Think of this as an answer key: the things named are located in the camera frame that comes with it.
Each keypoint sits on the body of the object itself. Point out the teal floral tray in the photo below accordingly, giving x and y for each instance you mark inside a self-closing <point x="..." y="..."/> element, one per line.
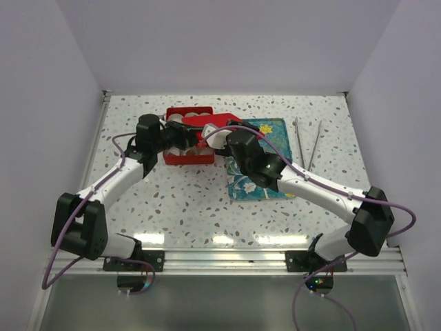
<point x="240" y="187"/>

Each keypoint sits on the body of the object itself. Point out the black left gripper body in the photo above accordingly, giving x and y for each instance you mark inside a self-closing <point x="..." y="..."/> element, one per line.
<point x="172" y="136"/>

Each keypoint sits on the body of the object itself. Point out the red chocolate box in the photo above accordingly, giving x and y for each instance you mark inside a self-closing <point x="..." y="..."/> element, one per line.
<point x="191" y="160"/>

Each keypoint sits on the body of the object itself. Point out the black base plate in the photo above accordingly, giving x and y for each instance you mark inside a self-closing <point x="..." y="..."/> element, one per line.
<point x="142" y="261"/>
<point x="303" y="261"/>

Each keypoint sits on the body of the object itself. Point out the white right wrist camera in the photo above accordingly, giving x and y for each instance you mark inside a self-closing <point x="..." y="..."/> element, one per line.
<point x="214" y="137"/>

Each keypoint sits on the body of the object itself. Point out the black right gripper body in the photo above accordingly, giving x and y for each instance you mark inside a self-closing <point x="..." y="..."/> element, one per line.
<point x="227" y="151"/>

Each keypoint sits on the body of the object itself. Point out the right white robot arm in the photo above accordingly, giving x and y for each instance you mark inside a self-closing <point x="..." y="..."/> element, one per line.
<point x="367" y="216"/>

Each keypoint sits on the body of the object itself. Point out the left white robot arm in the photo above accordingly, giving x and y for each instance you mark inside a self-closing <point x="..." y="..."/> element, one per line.
<point x="80" y="225"/>

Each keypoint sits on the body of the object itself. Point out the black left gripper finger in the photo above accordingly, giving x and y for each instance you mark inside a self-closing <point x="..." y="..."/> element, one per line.
<point x="178" y="126"/>
<point x="192" y="138"/>

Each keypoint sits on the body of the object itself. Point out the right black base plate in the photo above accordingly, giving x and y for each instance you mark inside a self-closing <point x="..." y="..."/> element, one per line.
<point x="303" y="261"/>

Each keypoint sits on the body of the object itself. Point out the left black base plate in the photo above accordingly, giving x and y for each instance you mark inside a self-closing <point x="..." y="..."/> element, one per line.
<point x="142" y="261"/>

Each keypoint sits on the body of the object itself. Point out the red box lid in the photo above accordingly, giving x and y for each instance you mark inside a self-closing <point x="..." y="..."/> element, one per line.
<point x="219" y="120"/>

